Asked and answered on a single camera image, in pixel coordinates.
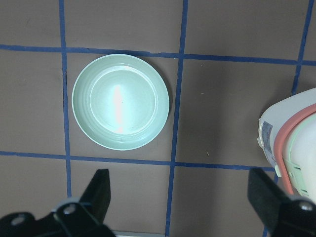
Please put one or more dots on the white rice cooker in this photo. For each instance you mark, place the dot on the white rice cooker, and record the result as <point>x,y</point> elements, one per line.
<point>287,135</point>

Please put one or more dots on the green plate near left arm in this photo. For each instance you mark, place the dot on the green plate near left arm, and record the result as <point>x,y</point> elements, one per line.
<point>120,102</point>

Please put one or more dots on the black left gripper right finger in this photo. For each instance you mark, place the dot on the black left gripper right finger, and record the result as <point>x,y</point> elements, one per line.
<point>283,215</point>

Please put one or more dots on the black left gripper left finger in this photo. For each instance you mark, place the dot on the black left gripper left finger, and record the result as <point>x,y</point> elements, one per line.
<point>82,218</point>

